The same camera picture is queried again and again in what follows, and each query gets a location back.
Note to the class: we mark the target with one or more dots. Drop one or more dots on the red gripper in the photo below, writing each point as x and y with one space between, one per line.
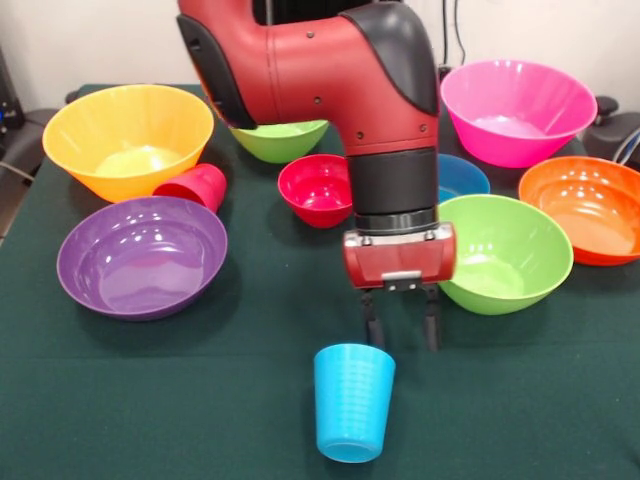
400 262

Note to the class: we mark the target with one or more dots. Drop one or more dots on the blue cup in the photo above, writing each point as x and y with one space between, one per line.
352 405

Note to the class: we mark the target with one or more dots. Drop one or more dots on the red cup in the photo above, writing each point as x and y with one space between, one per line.
200 185

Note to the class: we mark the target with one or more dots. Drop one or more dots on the pink bowl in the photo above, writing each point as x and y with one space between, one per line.
520 100

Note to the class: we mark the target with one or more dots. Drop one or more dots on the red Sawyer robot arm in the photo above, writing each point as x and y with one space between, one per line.
340 80

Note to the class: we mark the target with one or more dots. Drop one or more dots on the green bowl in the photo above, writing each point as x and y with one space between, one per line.
280 142
505 250

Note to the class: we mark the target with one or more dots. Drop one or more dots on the red bowl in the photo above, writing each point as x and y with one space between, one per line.
315 190

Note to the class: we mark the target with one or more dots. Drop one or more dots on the blue bowl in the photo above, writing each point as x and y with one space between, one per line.
462 175

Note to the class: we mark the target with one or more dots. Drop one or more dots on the dark green tablecloth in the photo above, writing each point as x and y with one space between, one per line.
200 400

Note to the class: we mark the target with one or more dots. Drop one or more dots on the orange bowl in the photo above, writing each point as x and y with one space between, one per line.
585 200

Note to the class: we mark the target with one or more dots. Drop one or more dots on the purple bowl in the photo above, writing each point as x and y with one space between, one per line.
142 250

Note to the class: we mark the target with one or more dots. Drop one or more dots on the black office chair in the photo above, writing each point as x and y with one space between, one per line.
612 135
30 135

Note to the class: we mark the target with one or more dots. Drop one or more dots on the yellow bowl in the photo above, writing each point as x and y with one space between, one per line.
125 120

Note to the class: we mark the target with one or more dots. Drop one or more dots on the black computer box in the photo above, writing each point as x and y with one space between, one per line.
10 100

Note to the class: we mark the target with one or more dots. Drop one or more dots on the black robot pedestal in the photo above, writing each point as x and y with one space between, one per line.
300 10

